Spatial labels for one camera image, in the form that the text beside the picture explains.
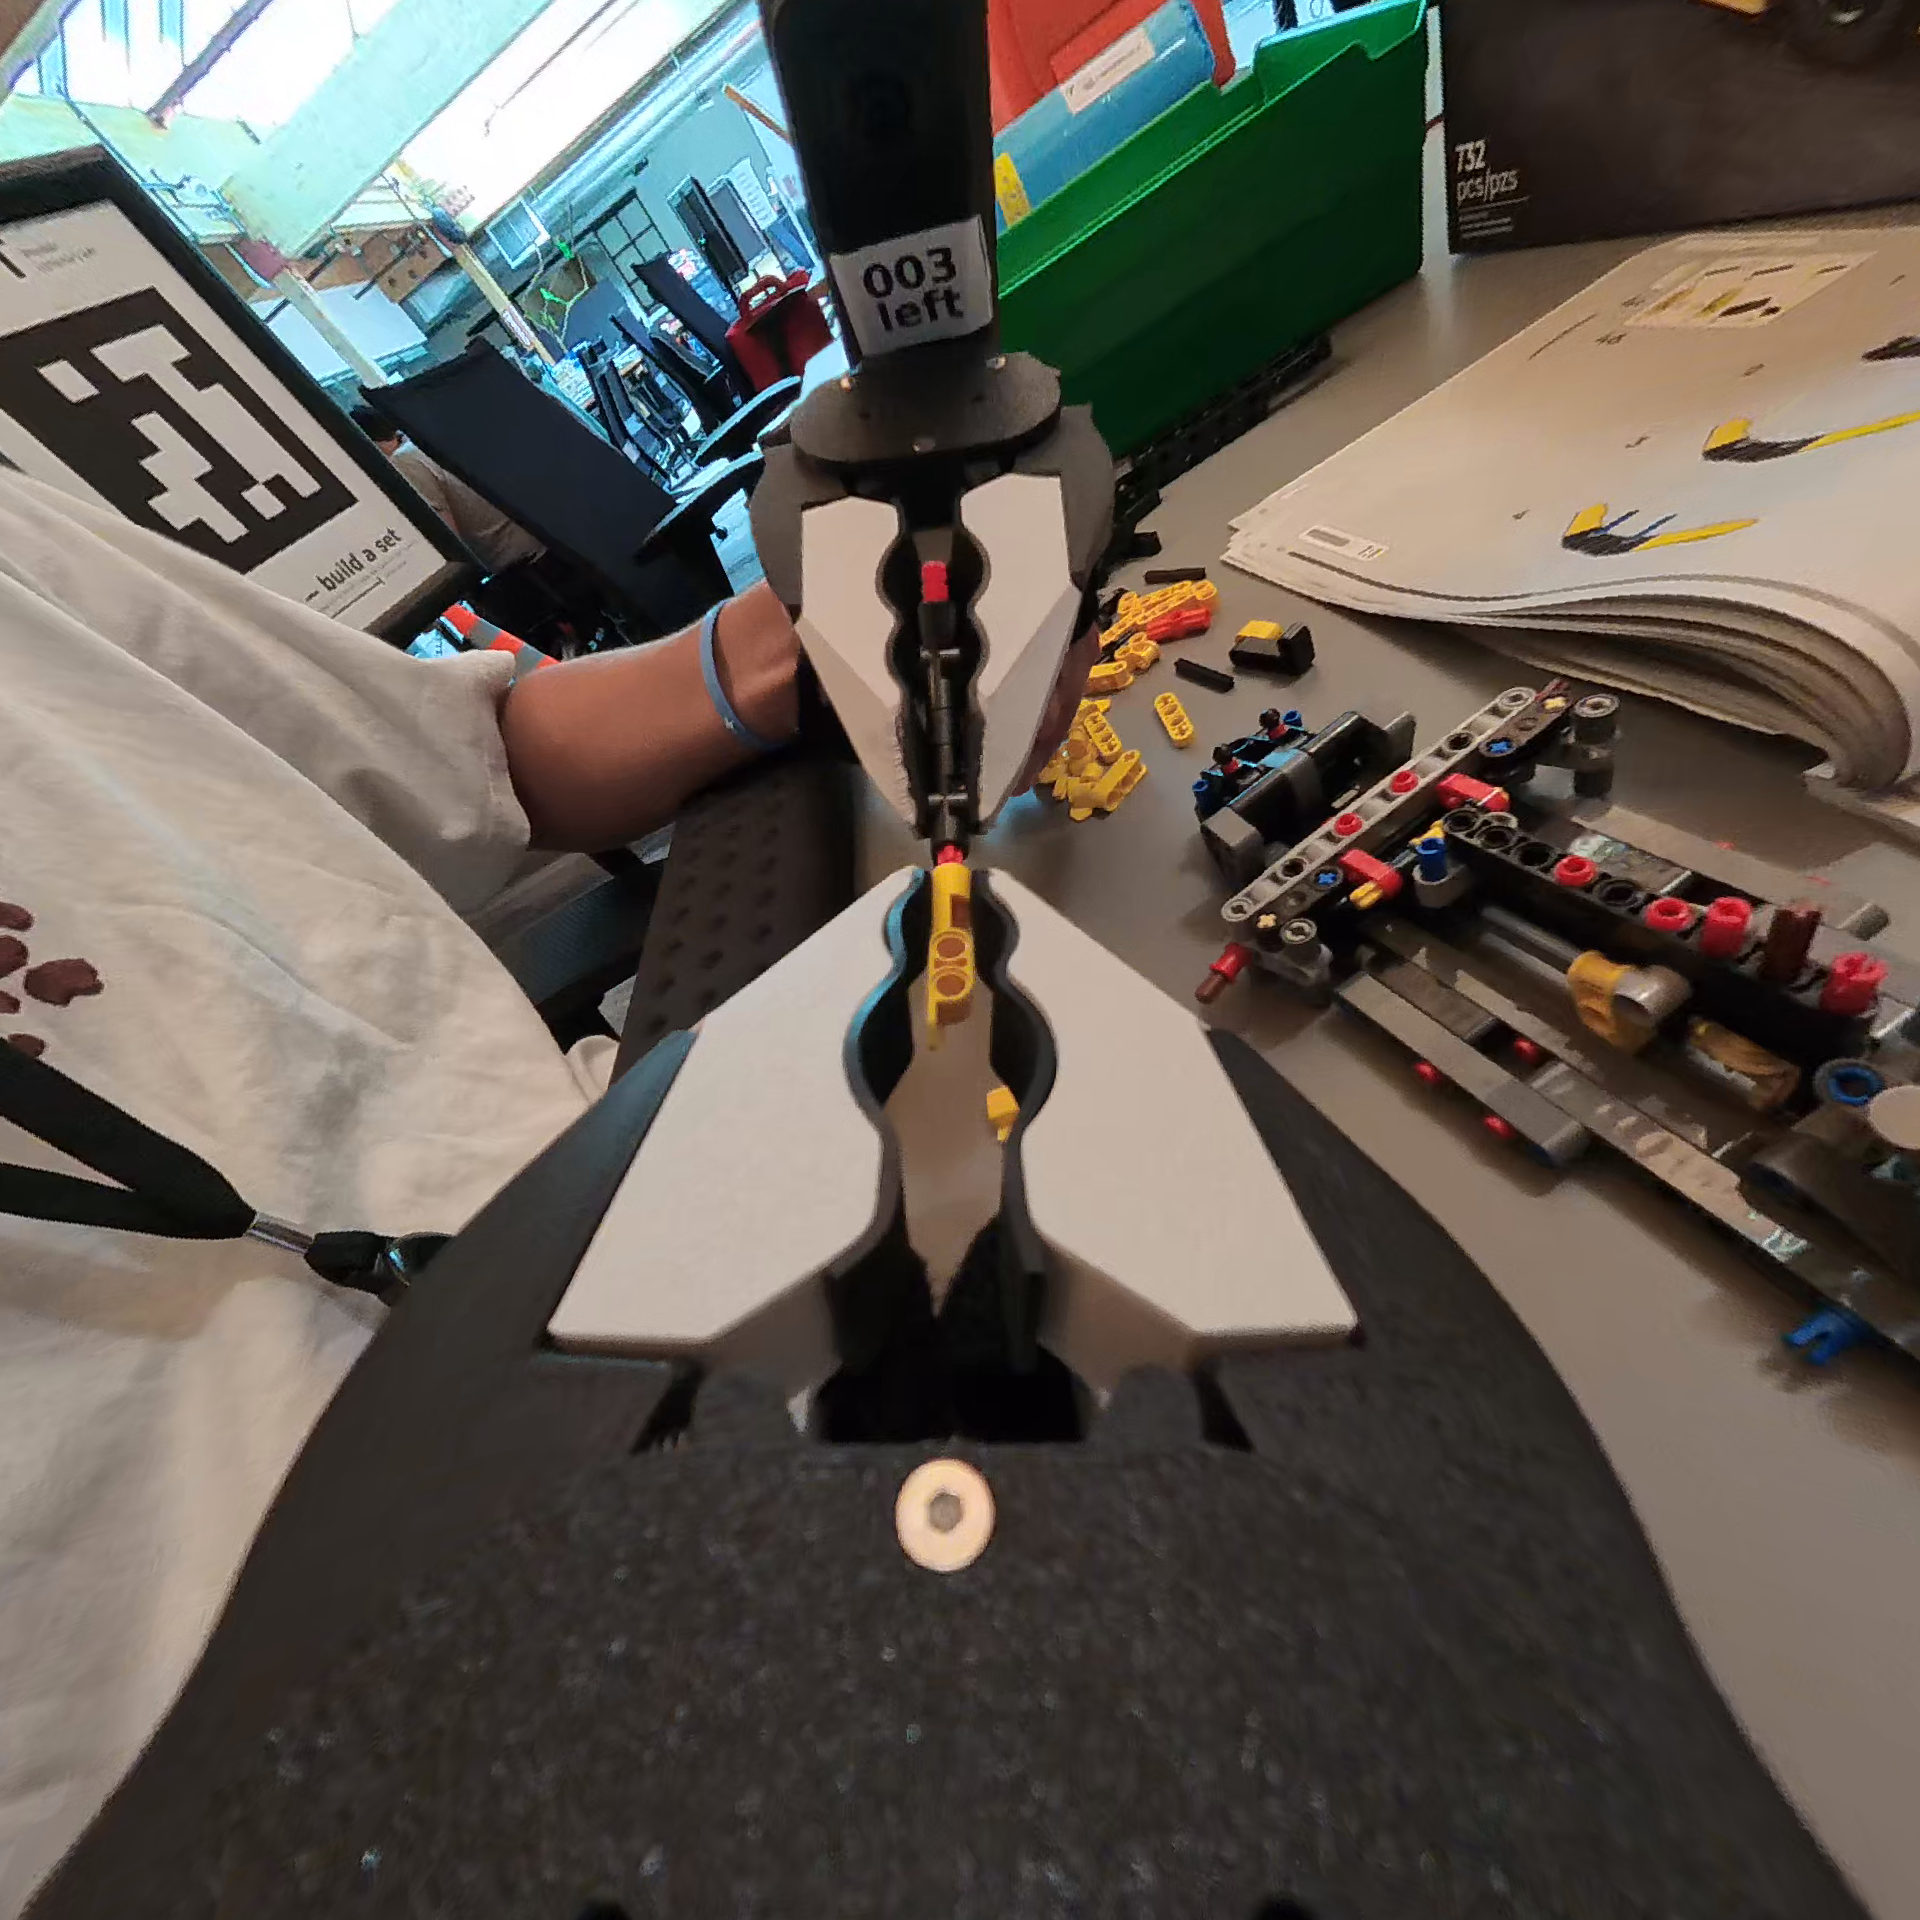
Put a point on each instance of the blue lego connector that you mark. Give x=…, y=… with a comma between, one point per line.
x=1822, y=1333

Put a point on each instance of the red plastic case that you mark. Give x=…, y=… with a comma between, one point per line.
x=1036, y=37

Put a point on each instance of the small yellow lego piece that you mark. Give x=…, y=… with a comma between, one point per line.
x=1003, y=1109

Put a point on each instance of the person's white printed shirt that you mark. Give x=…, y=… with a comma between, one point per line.
x=224, y=902

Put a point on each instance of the lego car chassis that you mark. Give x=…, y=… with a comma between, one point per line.
x=1500, y=869

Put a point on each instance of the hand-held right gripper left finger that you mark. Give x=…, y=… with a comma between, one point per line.
x=751, y=1171

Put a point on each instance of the blue wristband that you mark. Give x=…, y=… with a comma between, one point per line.
x=716, y=692

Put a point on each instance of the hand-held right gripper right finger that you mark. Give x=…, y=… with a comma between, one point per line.
x=1155, y=1171

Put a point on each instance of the instruction booklet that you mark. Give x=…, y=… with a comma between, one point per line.
x=1575, y=451

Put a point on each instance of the red office chair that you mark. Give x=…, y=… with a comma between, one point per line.
x=780, y=331

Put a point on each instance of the person's left hand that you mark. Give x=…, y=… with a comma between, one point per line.
x=1062, y=704

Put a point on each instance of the blue roll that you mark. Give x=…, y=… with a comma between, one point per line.
x=1049, y=149

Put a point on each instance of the black yellow lego piece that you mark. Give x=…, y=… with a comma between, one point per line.
x=1277, y=648

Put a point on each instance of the person's left forearm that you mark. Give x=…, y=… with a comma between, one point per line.
x=615, y=751

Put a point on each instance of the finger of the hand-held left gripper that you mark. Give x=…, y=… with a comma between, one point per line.
x=839, y=629
x=1028, y=599

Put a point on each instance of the pile of yellow lego pieces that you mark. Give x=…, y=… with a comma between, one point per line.
x=1103, y=765

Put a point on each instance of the lego set box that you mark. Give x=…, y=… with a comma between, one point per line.
x=1652, y=120

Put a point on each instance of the green plastic bin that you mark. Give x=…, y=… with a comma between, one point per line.
x=1230, y=254

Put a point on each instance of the yellow lego panel piece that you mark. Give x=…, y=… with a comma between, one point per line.
x=949, y=938

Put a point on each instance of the framed black white marker sign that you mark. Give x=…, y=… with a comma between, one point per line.
x=149, y=390

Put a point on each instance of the black lego pin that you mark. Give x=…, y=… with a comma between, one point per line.
x=1201, y=675

